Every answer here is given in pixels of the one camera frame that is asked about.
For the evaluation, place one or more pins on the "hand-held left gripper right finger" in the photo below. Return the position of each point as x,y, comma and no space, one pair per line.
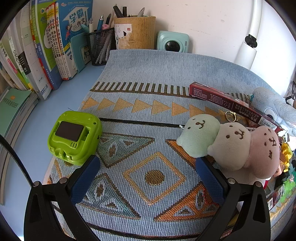
210,182

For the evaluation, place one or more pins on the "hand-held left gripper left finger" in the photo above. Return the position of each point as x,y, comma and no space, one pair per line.
85,182

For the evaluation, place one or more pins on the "three-ball bear plush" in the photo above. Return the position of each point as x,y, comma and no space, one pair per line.
231,141

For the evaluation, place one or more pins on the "green toy figure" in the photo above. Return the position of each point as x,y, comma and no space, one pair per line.
286,184

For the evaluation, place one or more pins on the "dark red long box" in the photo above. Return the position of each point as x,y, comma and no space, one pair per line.
215,95

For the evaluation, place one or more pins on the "grey-blue animal plush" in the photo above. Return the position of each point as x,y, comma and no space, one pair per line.
268,102

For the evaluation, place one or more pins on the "light blue desktop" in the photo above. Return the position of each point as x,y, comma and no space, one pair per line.
69,92

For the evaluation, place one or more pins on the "green plastic device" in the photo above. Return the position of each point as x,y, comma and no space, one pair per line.
69,149

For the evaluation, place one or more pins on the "gold keyring clasp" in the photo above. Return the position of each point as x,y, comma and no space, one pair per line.
231,112

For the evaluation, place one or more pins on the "yellow toy figure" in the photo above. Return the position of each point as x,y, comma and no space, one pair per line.
286,150

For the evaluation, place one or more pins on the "stack of green notebooks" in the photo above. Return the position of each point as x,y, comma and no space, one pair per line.
16,109

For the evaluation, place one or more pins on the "blue patterned woven mat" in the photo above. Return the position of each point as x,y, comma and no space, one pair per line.
148,76

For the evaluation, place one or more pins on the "teal metal bookend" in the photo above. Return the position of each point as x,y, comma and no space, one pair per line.
77,46

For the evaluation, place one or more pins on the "black mesh pen holder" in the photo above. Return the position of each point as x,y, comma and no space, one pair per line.
101,46

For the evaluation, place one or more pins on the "row of upright books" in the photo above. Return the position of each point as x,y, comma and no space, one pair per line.
46,46

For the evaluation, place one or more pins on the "white pen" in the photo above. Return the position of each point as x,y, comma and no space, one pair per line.
91,24

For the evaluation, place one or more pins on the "blue pen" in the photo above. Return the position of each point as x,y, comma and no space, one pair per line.
100,23

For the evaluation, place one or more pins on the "white lamp pole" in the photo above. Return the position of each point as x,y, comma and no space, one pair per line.
257,18

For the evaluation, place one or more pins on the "black marker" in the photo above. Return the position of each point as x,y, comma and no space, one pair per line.
125,11
118,11

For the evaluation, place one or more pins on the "grey pen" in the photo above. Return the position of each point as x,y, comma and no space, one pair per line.
141,12

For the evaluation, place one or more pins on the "black metal bracket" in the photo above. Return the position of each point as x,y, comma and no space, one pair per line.
291,91

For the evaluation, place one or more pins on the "mint green mini camera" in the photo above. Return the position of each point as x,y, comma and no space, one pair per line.
172,41

